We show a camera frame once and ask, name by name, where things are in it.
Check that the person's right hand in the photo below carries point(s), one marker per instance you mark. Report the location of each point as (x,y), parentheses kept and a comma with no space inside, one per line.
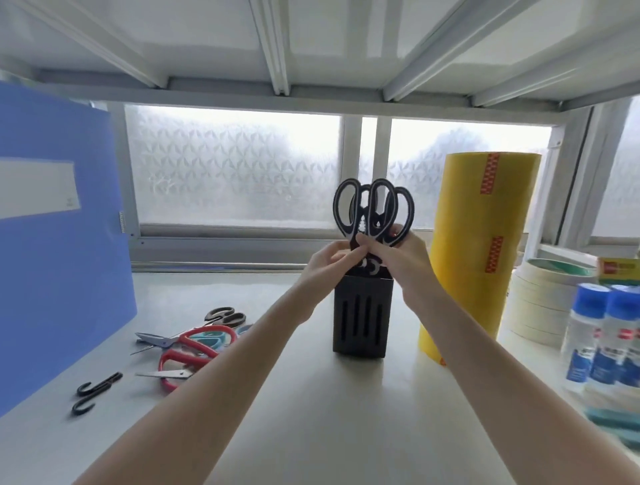
(410,270)

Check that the person's left hand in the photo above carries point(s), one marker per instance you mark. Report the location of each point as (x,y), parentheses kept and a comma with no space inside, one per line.
(322,272)

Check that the person's left thumb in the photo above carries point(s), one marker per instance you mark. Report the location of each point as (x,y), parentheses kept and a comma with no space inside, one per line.
(356,257)

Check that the person's right thumb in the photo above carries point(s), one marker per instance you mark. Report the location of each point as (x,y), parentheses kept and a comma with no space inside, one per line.
(371,246)

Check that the black kitchen scissors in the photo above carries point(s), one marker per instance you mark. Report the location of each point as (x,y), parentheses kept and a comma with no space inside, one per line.
(345,220)
(404,220)

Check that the person's left forearm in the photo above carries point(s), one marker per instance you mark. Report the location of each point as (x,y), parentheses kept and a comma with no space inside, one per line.
(210,394)

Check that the person's right forearm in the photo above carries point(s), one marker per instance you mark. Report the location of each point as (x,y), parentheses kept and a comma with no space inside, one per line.
(500,399)

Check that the black slotted scissors holder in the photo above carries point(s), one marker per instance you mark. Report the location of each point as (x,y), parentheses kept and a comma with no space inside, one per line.
(362,320)

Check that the stack of yellow tape rolls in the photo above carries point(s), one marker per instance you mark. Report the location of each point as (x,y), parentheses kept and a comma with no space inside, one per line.
(475,260)

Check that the frosted glass window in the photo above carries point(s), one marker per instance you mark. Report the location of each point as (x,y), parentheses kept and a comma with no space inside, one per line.
(235,170)

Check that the stack of cream masking tape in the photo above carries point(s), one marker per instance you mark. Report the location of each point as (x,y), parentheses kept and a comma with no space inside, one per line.
(540,310)

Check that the blue capped glue bottle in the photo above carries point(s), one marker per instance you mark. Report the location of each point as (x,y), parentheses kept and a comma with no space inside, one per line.
(617,344)
(634,369)
(582,344)

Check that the yellow green small box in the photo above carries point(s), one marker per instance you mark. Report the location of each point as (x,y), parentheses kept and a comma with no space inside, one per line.
(620,270)

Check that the black plastic hook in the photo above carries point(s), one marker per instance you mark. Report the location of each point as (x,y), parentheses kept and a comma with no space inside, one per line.
(82,408)
(102,382)

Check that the blue file box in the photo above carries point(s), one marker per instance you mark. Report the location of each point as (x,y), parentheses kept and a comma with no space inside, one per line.
(55,280)

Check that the teal sponge block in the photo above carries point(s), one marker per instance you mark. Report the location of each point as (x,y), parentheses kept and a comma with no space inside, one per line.
(615,424)

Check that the white metal shelf frame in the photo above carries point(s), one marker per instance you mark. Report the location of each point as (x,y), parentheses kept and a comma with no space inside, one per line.
(280,60)

